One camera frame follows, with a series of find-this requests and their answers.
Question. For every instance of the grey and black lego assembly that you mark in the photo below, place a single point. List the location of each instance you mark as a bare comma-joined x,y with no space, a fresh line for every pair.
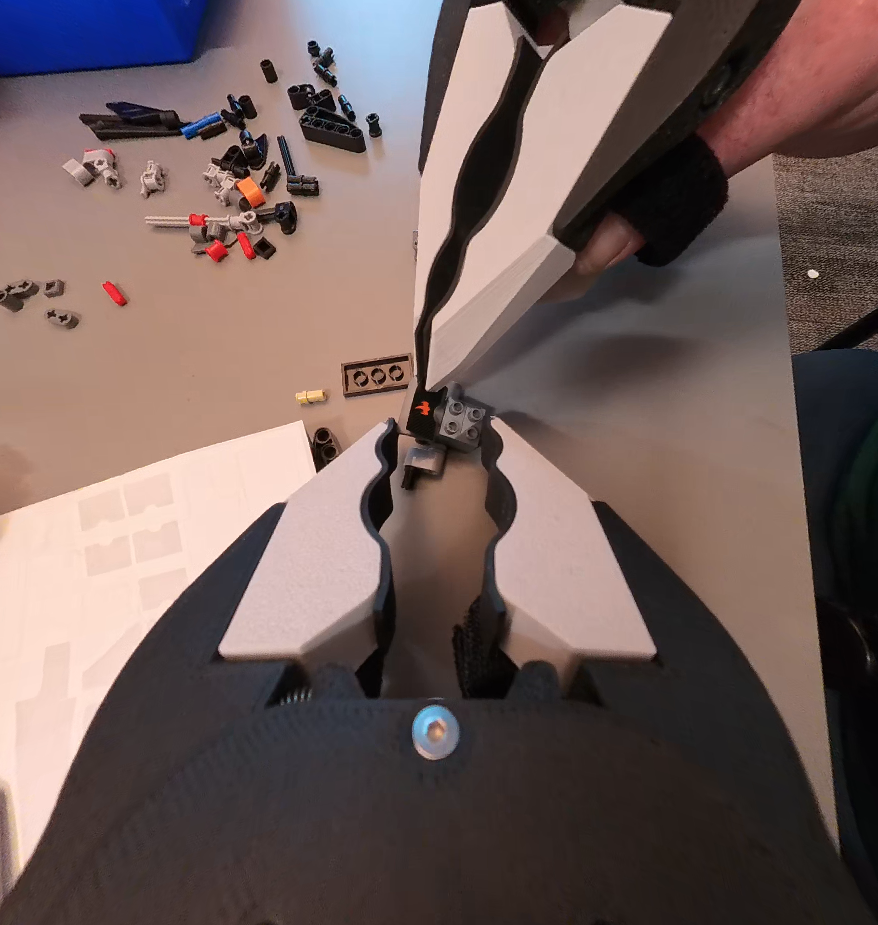
461,423

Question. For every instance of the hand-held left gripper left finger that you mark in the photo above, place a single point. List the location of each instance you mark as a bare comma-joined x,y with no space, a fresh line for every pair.
309,571

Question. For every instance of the tan lego pin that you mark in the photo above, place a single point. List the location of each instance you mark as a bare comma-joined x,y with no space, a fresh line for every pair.
310,396

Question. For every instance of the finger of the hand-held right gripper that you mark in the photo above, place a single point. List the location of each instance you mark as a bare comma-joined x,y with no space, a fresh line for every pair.
554,181
446,130

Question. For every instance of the person's right hand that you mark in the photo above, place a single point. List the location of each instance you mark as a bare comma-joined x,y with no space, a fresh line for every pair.
822,79

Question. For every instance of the dark grey double lego connector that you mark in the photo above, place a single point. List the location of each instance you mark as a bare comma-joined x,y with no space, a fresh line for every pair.
15,295

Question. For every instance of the dark round object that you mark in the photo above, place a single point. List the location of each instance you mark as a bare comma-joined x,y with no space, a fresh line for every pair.
855,650

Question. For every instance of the small dark grey lego bush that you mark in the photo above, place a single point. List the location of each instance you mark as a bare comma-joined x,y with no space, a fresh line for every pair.
54,288

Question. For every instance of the dark grey lego axle connector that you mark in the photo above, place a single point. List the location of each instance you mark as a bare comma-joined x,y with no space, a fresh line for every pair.
62,319

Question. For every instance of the black lego beam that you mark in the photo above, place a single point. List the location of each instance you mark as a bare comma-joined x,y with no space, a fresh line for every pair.
329,444

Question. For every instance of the black lego plate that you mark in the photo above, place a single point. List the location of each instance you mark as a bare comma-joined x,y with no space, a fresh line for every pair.
377,376

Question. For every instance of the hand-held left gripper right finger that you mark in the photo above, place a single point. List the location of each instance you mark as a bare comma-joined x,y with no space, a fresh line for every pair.
562,571

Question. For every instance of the pile of assorted lego pieces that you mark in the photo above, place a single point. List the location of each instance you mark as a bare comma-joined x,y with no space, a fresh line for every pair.
247,188

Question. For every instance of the person's green shirt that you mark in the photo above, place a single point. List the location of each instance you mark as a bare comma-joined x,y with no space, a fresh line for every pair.
876,498

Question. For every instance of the red lego pin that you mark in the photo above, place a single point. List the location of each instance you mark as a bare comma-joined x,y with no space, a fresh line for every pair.
114,293

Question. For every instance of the black chair leg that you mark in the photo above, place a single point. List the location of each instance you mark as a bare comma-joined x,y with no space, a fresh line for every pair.
873,321

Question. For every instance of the blue plastic bin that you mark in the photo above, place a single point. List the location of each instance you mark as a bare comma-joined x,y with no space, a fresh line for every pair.
77,32

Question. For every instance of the white instruction sheet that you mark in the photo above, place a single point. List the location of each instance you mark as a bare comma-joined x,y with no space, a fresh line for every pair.
85,592

